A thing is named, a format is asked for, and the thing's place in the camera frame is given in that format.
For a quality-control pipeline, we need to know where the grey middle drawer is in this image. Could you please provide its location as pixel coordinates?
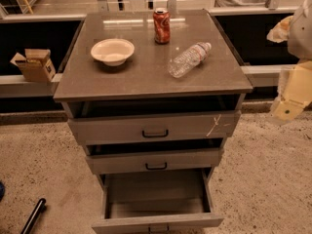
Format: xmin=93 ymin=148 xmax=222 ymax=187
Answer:
xmin=86 ymin=148 xmax=222 ymax=175

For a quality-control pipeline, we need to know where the red soda can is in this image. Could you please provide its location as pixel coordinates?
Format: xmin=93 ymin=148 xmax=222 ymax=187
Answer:
xmin=153 ymin=8 xmax=171 ymax=44

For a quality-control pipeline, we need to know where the grey drawer cabinet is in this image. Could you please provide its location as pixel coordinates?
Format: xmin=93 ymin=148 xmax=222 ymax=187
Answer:
xmin=55 ymin=10 xmax=252 ymax=158

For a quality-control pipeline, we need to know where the grey drawer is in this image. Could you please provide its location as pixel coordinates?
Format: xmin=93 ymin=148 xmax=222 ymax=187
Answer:
xmin=92 ymin=169 xmax=223 ymax=234
xmin=86 ymin=148 xmax=222 ymax=175
xmin=68 ymin=110 xmax=241 ymax=145

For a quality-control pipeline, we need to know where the black cylindrical pole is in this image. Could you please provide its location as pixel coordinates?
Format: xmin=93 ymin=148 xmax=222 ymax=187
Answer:
xmin=20 ymin=198 xmax=46 ymax=234

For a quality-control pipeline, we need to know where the white bowl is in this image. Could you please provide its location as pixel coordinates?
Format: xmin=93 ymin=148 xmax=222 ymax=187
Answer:
xmin=91 ymin=39 xmax=135 ymax=66

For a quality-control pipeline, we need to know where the blue object at edge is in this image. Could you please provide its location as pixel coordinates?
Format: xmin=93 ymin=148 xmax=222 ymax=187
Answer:
xmin=0 ymin=181 xmax=5 ymax=201

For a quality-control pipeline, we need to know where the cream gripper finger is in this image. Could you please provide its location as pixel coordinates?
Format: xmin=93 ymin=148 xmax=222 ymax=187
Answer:
xmin=266 ymin=16 xmax=293 ymax=43
xmin=270 ymin=98 xmax=304 ymax=121

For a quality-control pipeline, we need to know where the grey bottom drawer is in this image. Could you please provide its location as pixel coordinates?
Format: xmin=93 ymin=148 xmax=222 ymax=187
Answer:
xmin=92 ymin=169 xmax=223 ymax=234

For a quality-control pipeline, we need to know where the clear plastic water bottle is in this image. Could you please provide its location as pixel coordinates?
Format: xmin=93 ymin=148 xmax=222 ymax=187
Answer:
xmin=168 ymin=42 xmax=212 ymax=78

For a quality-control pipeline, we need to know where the open cardboard box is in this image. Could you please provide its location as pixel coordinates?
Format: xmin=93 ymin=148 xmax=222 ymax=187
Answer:
xmin=11 ymin=49 xmax=56 ymax=83

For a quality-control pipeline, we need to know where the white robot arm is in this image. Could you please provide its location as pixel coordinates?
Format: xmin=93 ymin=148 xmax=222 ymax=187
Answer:
xmin=266 ymin=0 xmax=312 ymax=124

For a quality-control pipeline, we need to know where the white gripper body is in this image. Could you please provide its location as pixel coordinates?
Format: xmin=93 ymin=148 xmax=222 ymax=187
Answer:
xmin=282 ymin=60 xmax=312 ymax=107

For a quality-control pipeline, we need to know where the grey top drawer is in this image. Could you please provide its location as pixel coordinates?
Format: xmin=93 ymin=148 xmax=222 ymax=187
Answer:
xmin=68 ymin=110 xmax=241 ymax=145

